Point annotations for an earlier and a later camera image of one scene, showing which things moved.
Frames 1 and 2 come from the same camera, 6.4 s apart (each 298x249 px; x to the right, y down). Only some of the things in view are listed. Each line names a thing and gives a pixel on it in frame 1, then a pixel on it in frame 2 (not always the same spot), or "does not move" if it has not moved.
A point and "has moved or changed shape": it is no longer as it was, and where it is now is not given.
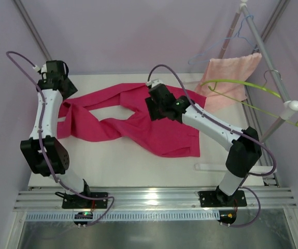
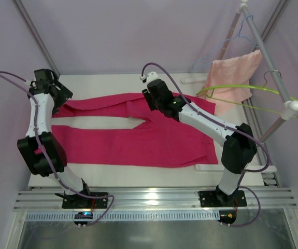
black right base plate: (218, 198) does not move
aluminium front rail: (155, 198) does not move
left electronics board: (83, 215) does not move
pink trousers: (75, 119) has moved or changed shape
